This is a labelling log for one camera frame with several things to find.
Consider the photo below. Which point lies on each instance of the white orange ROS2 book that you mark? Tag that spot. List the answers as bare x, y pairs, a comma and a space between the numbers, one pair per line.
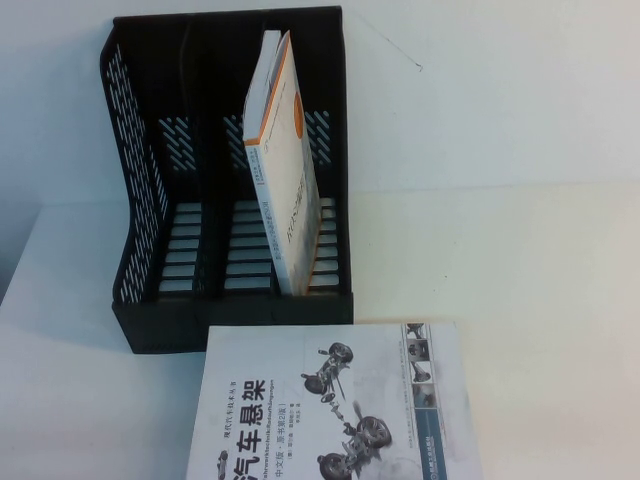
285, 175

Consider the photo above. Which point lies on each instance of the grey car suspension book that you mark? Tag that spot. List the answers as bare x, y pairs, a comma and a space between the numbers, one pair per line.
325, 400

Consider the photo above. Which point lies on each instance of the black plastic book stand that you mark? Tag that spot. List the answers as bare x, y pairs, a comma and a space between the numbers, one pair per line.
150, 320

